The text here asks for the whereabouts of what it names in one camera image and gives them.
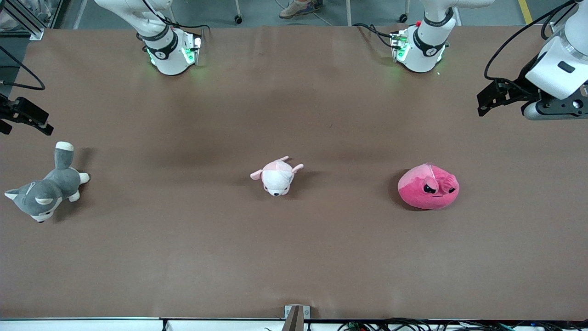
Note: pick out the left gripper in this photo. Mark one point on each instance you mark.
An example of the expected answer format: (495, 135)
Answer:
(518, 90)

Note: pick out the round hot pink plush toy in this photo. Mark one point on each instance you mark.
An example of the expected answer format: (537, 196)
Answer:
(422, 197)

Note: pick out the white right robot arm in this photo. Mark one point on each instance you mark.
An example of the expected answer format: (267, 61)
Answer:
(167, 50)

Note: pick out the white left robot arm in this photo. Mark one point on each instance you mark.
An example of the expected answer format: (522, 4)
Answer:
(427, 46)

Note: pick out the grey husky plush toy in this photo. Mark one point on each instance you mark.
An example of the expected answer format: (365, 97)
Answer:
(46, 193)

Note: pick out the pale pink dog plush toy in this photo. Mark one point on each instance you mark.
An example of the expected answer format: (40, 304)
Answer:
(277, 181)

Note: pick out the person's shoe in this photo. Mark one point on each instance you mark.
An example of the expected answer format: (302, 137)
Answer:
(298, 8)

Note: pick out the brown table cover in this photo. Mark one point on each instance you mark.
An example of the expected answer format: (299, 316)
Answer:
(294, 257)

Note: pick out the aluminium frame post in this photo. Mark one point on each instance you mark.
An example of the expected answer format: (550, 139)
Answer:
(556, 30)
(34, 32)

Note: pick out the white table edge rail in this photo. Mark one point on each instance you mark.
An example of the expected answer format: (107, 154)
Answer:
(92, 325)

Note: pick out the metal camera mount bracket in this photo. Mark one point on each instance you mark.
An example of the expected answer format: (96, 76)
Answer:
(294, 319)

